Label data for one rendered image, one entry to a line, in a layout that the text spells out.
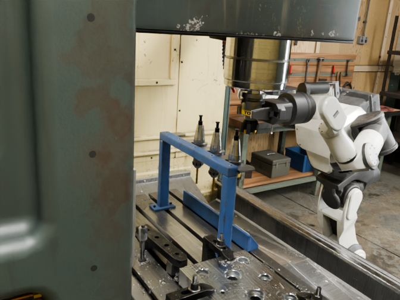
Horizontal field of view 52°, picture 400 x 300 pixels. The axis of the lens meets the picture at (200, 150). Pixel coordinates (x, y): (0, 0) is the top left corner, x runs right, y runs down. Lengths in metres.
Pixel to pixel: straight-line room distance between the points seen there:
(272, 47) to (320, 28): 0.12
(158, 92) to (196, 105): 0.23
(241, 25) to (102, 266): 0.53
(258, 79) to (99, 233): 0.57
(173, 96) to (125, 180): 1.59
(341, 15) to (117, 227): 0.74
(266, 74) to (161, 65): 1.11
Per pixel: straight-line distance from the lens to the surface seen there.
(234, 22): 0.85
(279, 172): 4.21
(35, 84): 0.49
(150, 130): 2.08
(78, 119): 0.49
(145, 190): 2.11
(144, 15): 0.75
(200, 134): 1.52
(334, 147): 1.30
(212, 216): 1.62
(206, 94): 2.20
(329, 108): 1.19
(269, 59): 0.99
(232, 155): 1.35
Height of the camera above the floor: 1.64
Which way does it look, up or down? 17 degrees down
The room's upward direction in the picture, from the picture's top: 4 degrees clockwise
